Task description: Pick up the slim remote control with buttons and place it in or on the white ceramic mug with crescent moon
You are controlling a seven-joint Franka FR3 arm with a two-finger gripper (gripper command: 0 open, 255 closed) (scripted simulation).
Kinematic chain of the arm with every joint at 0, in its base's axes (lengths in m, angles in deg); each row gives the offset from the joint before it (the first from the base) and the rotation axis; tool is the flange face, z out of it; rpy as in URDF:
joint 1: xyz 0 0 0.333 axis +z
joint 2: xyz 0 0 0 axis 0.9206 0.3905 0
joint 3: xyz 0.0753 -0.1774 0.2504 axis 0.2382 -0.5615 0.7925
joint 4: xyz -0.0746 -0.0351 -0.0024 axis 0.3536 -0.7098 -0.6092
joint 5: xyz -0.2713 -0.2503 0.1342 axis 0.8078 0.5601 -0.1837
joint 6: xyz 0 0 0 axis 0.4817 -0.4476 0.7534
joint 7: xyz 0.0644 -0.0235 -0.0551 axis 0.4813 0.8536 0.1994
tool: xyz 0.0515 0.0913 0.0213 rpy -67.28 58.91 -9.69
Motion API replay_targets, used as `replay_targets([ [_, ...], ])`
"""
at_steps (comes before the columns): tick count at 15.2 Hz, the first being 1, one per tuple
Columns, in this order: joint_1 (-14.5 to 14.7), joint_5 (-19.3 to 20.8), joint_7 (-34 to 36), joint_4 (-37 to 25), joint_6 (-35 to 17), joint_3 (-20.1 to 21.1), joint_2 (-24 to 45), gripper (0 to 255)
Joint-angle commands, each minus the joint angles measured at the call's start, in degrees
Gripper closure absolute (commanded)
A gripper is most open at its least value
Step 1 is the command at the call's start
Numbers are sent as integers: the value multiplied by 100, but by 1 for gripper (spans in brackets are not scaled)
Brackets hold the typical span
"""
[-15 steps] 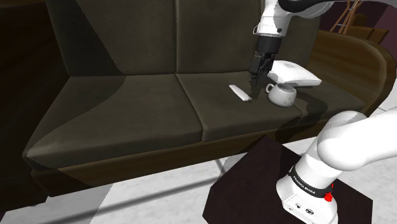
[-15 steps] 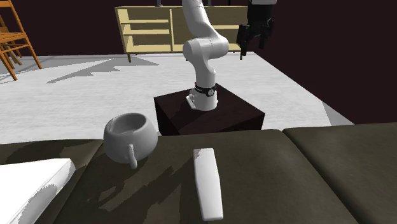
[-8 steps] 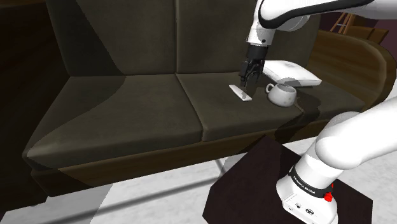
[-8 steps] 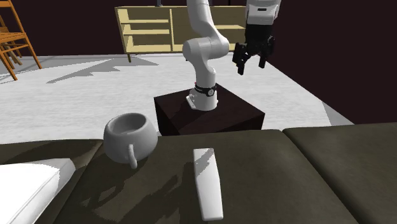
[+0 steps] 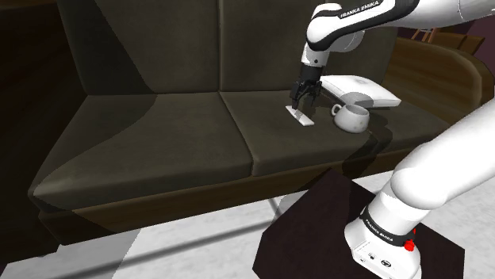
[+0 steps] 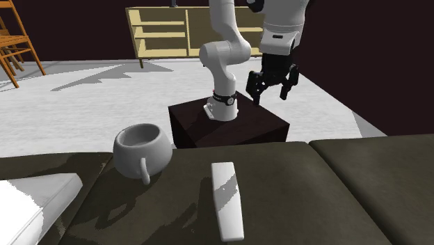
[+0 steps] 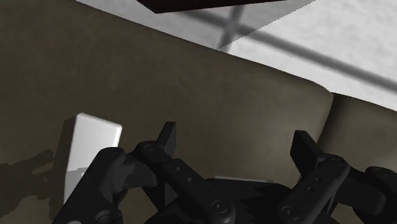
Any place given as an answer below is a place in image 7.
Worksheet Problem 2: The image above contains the white flat rectangular tablet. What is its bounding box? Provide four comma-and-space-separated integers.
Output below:
63, 112, 123, 206

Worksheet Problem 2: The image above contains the olive brown sofa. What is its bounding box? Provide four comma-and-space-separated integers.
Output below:
0, 0, 397, 224

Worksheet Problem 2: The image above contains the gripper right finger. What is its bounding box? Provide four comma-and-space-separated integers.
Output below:
277, 130, 397, 224

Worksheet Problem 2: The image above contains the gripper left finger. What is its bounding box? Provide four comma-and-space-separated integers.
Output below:
52, 121, 237, 224

